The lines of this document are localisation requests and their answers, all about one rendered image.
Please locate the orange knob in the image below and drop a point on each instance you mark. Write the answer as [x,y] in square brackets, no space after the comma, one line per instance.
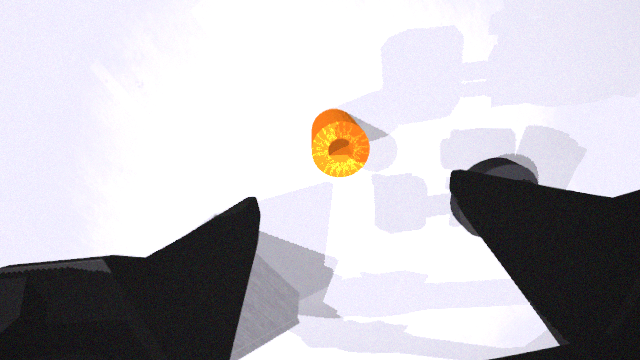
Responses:
[339,145]

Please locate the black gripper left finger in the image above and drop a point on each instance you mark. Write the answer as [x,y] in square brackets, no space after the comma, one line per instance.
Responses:
[183,302]

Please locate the dark grey round pedestal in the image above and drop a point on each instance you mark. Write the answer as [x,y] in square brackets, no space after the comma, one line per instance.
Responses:
[501,167]

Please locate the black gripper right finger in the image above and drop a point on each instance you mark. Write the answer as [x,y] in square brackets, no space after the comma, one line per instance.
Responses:
[574,256]

